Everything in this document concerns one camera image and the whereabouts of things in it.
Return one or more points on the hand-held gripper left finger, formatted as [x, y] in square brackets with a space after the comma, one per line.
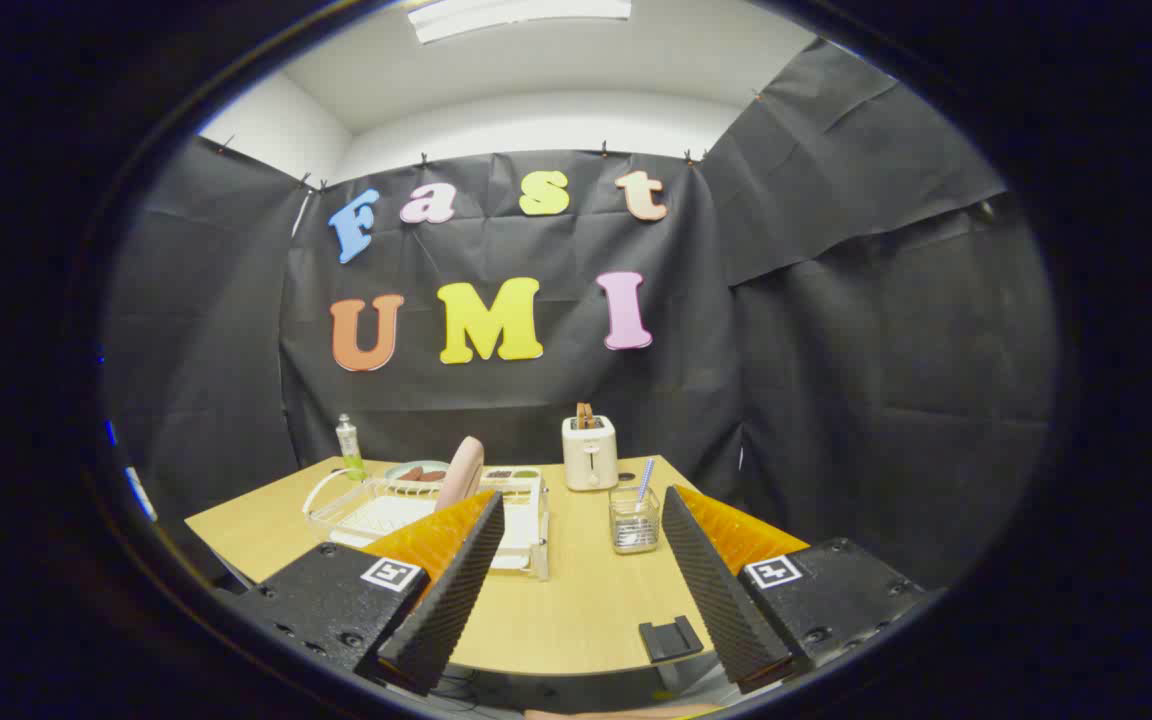
[451, 600]

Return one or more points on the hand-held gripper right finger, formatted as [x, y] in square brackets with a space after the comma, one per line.
[721, 600]

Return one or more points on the clear cutlery basket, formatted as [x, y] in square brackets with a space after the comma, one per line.
[633, 525]

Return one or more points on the pink plate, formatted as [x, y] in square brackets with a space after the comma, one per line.
[461, 470]

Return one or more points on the pale teal plate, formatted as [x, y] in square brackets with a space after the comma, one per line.
[393, 474]

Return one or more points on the white divided dish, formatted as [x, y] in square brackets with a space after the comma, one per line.
[511, 474]

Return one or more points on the black table clip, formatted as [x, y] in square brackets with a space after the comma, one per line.
[669, 640]

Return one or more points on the green and white bottle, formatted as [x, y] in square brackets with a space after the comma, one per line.
[349, 448]

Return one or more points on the white toaster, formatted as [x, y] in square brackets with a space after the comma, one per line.
[589, 455]

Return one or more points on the bread slice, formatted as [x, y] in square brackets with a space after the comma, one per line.
[586, 413]

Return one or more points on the ceiling light panel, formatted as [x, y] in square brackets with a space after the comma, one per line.
[516, 15]

